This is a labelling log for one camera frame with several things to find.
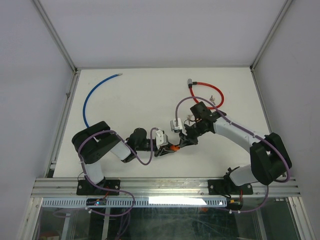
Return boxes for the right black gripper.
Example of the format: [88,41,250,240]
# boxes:
[178,120,208,148]

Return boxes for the orange black padlock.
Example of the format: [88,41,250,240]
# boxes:
[170,145,180,152]

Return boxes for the red cable lock keys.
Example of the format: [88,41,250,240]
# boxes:
[209,95,216,105]

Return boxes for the red cable lock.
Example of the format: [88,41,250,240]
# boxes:
[187,78,225,108]

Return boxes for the blue cable lock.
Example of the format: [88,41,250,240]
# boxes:
[81,72,123,128]

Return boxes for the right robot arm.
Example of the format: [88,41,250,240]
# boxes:
[170,102,292,196]

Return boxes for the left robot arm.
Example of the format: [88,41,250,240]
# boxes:
[71,121,180,195]

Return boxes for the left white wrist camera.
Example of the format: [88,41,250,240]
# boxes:
[155,129,168,148]

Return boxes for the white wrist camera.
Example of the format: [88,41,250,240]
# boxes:
[155,129,168,148]
[170,118,186,134]

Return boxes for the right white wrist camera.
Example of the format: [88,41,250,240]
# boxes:
[170,118,186,134]

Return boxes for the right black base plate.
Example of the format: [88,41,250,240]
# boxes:
[207,179,253,198]

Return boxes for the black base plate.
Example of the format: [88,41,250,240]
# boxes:
[207,179,253,198]
[76,178,121,196]

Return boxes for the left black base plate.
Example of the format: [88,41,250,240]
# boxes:
[76,178,121,196]

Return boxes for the aluminium mounting rail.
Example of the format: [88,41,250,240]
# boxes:
[31,177,301,198]

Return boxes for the white slotted cable duct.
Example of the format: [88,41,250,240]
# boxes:
[42,196,227,208]

